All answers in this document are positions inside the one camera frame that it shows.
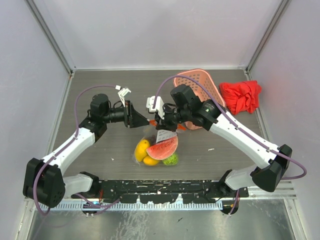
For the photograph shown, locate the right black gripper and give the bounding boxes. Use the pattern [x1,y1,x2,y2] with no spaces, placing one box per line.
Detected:
[154,104,190,133]

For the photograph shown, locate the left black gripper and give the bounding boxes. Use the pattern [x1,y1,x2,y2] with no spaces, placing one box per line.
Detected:
[102,100,149,128]

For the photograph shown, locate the yellow toy lemon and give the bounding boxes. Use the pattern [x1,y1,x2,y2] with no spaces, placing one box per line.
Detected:
[134,139,150,162]

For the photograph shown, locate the clear orange zip top bag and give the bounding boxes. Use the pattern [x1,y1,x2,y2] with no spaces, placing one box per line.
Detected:
[132,120,187,166]

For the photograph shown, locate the toy watermelon slice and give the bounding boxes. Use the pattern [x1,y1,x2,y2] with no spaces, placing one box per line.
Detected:
[146,136,179,161]

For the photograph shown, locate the orange toy fruit slice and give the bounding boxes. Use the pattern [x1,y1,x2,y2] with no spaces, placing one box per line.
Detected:
[142,155,161,166]

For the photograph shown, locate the green toy custard apple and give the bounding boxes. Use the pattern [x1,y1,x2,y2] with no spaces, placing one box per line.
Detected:
[162,153,179,166]

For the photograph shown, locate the pink plastic basket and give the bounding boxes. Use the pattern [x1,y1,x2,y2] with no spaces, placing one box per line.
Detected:
[170,69,226,133]

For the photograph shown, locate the purple toy grape bunch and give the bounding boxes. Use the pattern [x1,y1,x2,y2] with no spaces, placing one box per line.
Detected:
[145,134,157,146]

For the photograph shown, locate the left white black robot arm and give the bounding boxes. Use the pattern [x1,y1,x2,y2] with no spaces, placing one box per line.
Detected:
[22,93,149,208]

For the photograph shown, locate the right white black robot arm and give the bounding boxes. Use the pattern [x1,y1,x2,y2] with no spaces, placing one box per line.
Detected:
[146,84,292,197]

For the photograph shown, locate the red crumpled cloth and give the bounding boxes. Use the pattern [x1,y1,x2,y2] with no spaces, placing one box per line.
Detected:
[219,80,262,115]

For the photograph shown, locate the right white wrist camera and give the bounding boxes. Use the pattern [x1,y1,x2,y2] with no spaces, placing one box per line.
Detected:
[146,96,165,120]

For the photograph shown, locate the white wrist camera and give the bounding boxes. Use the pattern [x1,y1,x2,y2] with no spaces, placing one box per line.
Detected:
[115,85,132,106]
[146,96,165,120]

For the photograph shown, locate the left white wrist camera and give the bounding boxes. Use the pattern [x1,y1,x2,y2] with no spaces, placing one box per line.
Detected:
[115,85,132,106]

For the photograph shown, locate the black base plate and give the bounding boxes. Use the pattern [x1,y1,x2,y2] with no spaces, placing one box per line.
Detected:
[81,180,236,204]

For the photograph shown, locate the grey slotted cable duct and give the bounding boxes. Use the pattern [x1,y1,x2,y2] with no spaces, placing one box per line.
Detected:
[51,200,223,211]

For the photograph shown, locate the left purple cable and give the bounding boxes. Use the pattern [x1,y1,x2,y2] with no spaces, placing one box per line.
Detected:
[32,84,121,216]

